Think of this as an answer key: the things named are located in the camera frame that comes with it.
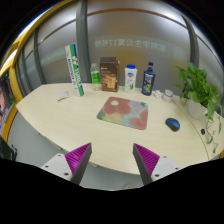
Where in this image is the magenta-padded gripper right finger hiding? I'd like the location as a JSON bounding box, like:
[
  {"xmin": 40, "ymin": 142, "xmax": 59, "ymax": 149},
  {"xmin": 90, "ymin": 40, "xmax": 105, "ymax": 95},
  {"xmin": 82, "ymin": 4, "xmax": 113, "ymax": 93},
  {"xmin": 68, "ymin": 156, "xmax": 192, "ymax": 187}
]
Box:
[{"xmin": 132, "ymin": 143, "xmax": 183, "ymax": 186}]

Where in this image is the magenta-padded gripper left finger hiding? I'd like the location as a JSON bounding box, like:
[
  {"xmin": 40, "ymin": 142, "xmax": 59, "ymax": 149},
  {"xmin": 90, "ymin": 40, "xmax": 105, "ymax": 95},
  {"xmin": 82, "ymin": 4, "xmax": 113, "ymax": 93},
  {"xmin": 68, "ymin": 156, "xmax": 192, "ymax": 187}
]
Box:
[{"xmin": 40, "ymin": 142, "xmax": 93, "ymax": 186}]

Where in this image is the blue and black computer mouse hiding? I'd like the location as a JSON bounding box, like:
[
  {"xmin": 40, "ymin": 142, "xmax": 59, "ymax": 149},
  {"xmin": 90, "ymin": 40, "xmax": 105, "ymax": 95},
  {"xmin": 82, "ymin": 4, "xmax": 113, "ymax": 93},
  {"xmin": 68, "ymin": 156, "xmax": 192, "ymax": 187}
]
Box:
[{"xmin": 165, "ymin": 117, "xmax": 181, "ymax": 132}]

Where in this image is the floral pink green mouse pad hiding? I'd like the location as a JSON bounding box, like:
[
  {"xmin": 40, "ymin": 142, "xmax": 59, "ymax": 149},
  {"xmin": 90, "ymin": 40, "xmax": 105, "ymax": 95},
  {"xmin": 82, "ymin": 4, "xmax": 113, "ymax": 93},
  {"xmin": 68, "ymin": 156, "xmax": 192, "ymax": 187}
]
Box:
[{"xmin": 96, "ymin": 96, "xmax": 149, "ymax": 131}]

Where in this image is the small white packet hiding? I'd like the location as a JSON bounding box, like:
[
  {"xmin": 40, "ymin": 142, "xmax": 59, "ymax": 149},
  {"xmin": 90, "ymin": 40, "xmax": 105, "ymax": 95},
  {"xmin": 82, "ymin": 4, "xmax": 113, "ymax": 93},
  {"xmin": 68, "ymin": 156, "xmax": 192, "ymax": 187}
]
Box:
[{"xmin": 55, "ymin": 90, "xmax": 70, "ymax": 102}]

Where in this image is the crumpled white tissue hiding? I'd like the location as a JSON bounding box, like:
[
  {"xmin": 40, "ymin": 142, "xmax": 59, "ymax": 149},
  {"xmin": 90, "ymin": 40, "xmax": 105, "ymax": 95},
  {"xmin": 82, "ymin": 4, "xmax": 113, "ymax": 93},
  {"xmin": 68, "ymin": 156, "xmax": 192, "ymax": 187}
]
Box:
[{"xmin": 152, "ymin": 89, "xmax": 164, "ymax": 100}]

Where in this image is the small white jar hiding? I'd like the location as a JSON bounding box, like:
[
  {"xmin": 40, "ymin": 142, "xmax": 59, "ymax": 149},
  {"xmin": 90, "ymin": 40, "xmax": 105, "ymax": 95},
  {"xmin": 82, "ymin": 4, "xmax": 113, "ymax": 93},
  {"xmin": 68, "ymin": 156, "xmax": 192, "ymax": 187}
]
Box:
[{"xmin": 162, "ymin": 89, "xmax": 174, "ymax": 103}]

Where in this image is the dark blue pump bottle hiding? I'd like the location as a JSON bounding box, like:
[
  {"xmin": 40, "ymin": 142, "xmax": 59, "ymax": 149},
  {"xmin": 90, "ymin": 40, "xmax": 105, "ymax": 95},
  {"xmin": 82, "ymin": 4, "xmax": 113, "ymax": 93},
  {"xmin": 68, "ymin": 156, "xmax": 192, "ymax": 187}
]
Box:
[{"xmin": 141, "ymin": 61, "xmax": 157, "ymax": 97}]

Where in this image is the white bottle with blue cap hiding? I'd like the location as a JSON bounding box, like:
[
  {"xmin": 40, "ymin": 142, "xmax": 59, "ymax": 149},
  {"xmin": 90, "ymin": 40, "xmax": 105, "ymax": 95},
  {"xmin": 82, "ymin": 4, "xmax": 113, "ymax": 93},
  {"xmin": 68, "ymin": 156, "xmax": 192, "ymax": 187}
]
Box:
[{"xmin": 124, "ymin": 64, "xmax": 138, "ymax": 94}]

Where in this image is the clear bottle with green label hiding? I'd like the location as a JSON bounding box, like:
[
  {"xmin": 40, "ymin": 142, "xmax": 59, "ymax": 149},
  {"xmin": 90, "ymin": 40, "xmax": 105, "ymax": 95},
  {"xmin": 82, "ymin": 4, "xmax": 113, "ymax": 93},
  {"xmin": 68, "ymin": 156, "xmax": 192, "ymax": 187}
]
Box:
[{"xmin": 90, "ymin": 63, "xmax": 102, "ymax": 92}]

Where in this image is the green plant in white pot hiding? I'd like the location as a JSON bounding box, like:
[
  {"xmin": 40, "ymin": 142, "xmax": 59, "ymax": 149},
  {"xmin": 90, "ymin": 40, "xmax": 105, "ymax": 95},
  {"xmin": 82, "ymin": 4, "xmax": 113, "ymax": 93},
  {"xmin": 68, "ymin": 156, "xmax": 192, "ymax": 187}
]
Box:
[{"xmin": 174, "ymin": 61, "xmax": 224, "ymax": 156}]

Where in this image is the white green blue shuttlecock tube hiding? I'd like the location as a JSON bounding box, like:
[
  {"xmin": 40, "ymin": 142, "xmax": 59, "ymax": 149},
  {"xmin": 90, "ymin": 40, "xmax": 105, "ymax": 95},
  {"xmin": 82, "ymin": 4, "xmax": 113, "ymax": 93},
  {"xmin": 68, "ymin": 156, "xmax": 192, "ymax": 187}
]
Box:
[{"xmin": 64, "ymin": 43, "xmax": 85, "ymax": 98}]

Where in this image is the brown cardboard box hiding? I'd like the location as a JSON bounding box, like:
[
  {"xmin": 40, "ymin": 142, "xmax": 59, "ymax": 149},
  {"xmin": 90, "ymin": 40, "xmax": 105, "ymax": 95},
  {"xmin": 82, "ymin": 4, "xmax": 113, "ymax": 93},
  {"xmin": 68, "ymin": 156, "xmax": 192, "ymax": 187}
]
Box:
[{"xmin": 99, "ymin": 56, "xmax": 121, "ymax": 93}]

